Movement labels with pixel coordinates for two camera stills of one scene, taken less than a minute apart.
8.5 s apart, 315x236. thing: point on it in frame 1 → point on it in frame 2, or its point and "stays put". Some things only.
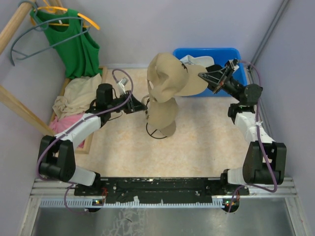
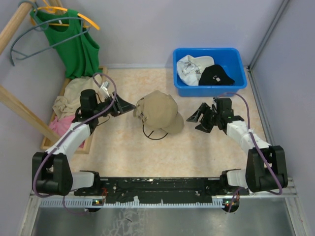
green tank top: [68, 35] stays put
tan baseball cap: [168, 76] → [159, 109]
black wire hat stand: [153, 132] → [152, 132]
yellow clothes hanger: [85, 18] stays put
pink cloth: [58, 126] stays put
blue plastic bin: [221, 56] stays put
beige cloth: [79, 93] stays put
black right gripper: [220, 77] → [195, 117]
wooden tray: [104, 70] stays put
